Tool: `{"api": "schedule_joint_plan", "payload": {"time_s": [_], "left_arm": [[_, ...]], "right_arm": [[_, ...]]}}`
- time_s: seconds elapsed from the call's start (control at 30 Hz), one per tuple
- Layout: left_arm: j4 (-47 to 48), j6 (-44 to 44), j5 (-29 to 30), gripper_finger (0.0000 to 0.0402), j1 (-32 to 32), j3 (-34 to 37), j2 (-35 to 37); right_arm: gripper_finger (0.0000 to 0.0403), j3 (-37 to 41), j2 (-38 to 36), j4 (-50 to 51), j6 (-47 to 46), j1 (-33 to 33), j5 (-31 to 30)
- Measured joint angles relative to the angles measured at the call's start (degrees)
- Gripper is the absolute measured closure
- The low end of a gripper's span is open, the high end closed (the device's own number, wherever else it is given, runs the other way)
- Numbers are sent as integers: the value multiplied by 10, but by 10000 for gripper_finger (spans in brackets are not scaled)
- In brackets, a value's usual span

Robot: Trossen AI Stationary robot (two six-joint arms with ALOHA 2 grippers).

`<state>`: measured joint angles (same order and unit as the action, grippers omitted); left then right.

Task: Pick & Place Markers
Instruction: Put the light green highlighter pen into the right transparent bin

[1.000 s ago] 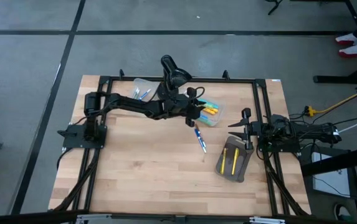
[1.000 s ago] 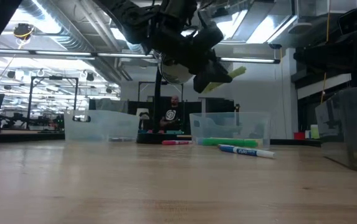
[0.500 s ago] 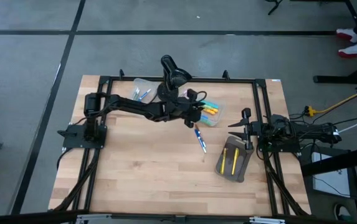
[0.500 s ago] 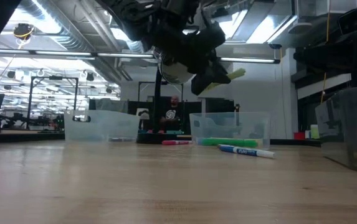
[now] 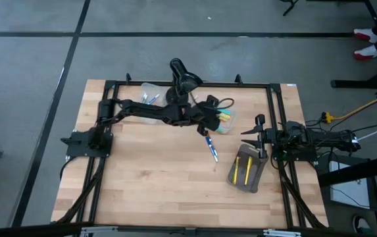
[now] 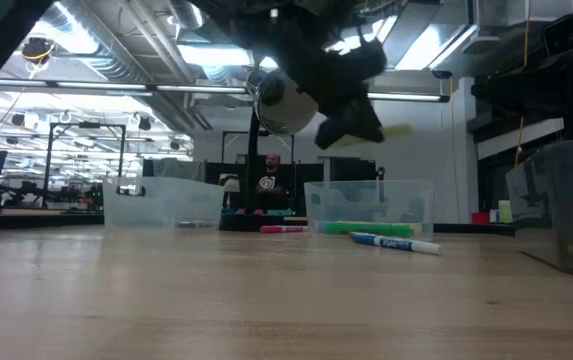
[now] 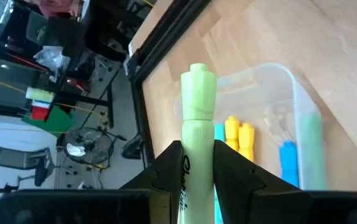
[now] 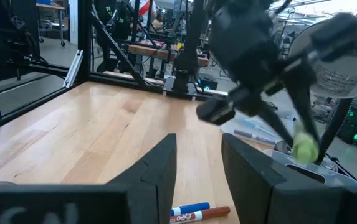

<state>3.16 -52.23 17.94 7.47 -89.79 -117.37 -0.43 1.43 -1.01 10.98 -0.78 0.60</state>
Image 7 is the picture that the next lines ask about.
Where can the light green highlighter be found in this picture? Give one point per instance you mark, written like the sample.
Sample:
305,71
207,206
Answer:
198,140

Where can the floor fan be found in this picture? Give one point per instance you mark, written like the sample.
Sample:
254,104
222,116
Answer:
88,144

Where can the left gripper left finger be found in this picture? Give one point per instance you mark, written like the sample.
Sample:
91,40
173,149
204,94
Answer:
169,186

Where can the black aluminium rig frame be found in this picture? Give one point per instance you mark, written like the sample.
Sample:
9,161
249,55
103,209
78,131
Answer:
173,23

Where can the grey office chair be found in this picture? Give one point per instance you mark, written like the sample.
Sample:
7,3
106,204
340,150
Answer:
22,158

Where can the green board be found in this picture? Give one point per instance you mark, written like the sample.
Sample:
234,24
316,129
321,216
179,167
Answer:
56,123

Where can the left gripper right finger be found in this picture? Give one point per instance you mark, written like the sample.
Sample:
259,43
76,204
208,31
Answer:
243,193

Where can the clear plastic bin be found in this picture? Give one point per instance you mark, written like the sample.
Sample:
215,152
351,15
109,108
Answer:
299,93

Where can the red box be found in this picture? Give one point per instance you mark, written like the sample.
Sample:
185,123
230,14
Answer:
39,113

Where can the person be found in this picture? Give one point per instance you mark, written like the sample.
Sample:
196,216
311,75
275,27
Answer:
56,6

